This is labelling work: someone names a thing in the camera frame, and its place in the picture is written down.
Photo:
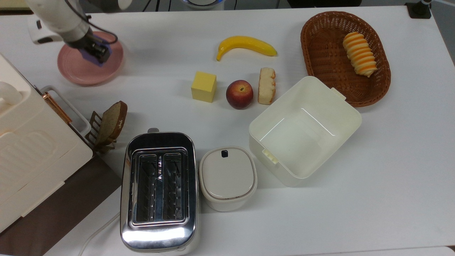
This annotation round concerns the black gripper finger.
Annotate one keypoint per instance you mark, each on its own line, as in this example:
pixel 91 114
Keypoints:
pixel 96 46
pixel 103 57

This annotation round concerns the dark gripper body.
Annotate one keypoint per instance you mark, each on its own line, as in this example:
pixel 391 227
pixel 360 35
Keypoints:
pixel 81 42

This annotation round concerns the purple cube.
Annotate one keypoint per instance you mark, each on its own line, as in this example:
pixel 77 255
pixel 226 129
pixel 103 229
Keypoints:
pixel 84 54

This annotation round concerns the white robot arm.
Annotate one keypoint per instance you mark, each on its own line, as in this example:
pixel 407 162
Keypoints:
pixel 57 16

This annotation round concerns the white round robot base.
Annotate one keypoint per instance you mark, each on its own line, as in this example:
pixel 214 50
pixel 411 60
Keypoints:
pixel 203 3

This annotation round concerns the yellow cube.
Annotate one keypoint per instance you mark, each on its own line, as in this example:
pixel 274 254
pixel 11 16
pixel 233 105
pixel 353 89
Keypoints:
pixel 203 87

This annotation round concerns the pink plate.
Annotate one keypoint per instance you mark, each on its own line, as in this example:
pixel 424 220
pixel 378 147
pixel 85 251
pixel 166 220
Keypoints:
pixel 83 73

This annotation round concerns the brown bread slice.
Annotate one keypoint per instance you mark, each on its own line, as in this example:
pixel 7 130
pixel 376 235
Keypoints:
pixel 112 122

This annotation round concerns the bronze toast rack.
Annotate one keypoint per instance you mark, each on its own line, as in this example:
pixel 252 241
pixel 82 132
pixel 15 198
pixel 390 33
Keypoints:
pixel 93 129

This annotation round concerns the cream white oven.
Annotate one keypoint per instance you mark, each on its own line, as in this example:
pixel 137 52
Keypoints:
pixel 32 149

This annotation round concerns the red apple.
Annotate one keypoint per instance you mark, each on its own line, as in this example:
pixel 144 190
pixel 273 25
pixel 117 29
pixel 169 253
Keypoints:
pixel 239 94

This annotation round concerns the chrome two-slot toaster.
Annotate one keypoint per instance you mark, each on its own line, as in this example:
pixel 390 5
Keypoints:
pixel 159 188

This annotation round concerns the yellow banana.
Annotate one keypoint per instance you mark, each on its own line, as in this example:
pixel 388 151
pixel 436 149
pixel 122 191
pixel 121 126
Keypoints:
pixel 245 44

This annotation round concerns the cream cake slice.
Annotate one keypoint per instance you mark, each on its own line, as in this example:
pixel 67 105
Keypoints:
pixel 266 87

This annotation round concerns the white lidded container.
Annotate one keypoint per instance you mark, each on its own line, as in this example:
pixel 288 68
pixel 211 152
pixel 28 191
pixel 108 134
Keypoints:
pixel 227 176

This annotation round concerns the open white plastic box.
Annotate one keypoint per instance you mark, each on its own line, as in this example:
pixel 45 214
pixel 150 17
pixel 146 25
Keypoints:
pixel 302 142

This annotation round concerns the brown wicker basket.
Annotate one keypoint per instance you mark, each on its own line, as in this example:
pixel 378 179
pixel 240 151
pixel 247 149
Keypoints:
pixel 327 67

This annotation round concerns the orange striped bread roll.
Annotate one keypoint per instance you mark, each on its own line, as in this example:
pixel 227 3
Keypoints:
pixel 359 54

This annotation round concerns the black table clamp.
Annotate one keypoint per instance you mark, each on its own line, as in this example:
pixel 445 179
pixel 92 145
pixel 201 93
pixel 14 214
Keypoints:
pixel 418 9

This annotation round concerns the white oven door frame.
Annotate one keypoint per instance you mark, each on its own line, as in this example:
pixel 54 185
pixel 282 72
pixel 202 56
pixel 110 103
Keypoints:
pixel 76 115

